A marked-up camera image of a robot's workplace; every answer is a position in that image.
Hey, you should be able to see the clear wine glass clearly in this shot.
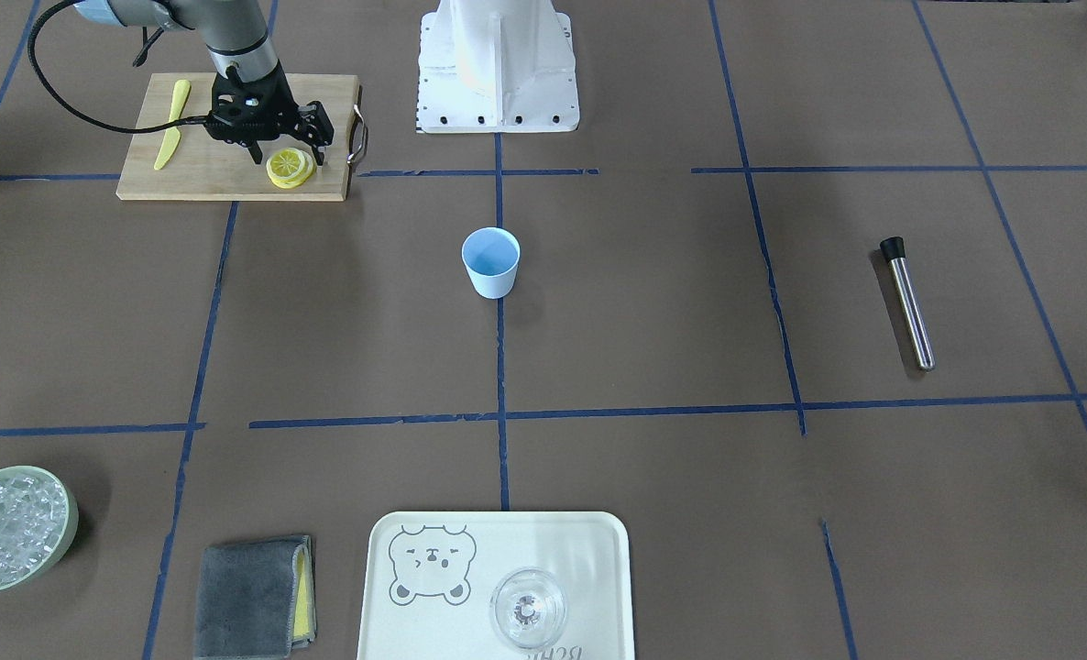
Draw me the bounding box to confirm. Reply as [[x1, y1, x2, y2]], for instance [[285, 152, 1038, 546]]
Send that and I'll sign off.
[[489, 566, 569, 652]]

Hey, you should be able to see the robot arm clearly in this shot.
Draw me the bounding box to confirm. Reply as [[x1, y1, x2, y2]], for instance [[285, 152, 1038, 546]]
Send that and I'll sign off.
[[75, 1, 335, 166]]

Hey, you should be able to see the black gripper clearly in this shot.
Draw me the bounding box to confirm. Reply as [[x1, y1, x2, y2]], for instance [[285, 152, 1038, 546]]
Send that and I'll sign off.
[[205, 63, 335, 166]]

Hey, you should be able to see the green bowl of ice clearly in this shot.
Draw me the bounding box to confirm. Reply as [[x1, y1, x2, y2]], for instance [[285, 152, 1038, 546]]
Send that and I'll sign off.
[[0, 466, 79, 590]]

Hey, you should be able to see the cream bear tray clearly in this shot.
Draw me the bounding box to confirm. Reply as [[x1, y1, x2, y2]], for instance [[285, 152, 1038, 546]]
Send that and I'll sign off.
[[357, 512, 636, 659]]

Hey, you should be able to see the light blue cup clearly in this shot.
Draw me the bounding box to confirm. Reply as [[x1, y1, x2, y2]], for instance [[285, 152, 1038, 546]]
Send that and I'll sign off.
[[461, 228, 522, 300]]

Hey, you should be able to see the grey folded cloth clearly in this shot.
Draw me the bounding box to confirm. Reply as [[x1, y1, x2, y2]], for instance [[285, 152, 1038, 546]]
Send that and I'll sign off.
[[193, 534, 317, 659]]

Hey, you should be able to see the steel muddler black tip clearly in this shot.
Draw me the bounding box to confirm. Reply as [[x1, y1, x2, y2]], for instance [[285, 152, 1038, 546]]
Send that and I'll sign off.
[[879, 236, 936, 372]]

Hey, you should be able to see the yellow plastic knife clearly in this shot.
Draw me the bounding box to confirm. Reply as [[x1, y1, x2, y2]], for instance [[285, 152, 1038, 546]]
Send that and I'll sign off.
[[153, 80, 192, 172]]

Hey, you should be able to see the yellow lemon slice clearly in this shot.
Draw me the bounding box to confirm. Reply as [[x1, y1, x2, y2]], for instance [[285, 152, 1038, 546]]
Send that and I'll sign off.
[[264, 148, 316, 191]]

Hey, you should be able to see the wooden cutting board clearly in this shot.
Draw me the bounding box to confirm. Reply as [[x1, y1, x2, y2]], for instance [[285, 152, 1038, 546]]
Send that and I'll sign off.
[[116, 73, 362, 203]]

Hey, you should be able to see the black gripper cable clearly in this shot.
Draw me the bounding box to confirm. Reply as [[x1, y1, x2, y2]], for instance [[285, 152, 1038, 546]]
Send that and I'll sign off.
[[28, 0, 214, 135]]

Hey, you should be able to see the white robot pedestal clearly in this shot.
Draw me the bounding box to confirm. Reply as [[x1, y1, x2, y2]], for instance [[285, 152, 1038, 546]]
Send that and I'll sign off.
[[415, 1, 580, 134]]

